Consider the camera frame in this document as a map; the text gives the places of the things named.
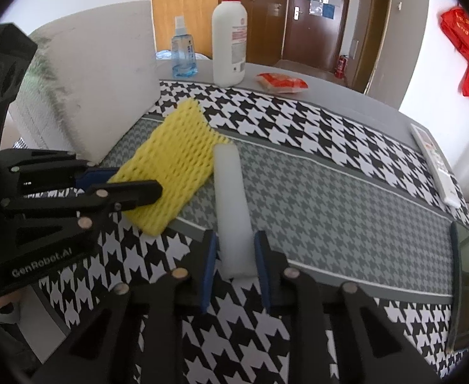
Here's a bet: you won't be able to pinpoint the person left hand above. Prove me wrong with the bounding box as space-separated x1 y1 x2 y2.
0 290 24 315

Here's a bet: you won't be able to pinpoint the wooden wardrobe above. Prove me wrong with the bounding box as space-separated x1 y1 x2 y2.
149 0 292 67

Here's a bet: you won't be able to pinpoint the red snack packet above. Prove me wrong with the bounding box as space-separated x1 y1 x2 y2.
256 73 309 94

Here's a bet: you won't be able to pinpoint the white remote control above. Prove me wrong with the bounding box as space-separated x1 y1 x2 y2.
410 124 462 209

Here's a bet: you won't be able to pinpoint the houndstooth table cloth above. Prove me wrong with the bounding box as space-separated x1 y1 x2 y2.
33 81 469 383

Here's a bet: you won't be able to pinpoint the blue spray bottle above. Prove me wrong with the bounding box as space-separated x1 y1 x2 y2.
171 16 198 78

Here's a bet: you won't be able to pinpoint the white pump lotion bottle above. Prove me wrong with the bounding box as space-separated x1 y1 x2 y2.
212 0 247 88

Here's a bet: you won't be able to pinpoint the white foam stick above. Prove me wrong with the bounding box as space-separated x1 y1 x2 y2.
214 144 257 279

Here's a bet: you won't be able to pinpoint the red fire extinguisher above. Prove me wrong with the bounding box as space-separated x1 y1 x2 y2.
334 55 349 79

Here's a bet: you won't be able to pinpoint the side door frame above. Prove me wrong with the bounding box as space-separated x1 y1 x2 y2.
351 0 391 94

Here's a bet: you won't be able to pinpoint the red hanging bags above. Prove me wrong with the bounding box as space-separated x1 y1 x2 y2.
440 5 469 98

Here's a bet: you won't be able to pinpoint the dark brown entrance door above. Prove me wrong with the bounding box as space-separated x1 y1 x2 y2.
282 0 350 72

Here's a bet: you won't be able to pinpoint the yellow foam net sleeve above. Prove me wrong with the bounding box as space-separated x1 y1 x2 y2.
109 98 231 237

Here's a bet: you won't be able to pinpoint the black smartphone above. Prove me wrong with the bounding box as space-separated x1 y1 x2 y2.
446 222 469 353

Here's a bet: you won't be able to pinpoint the white styrofoam box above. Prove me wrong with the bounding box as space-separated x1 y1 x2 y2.
9 0 161 163

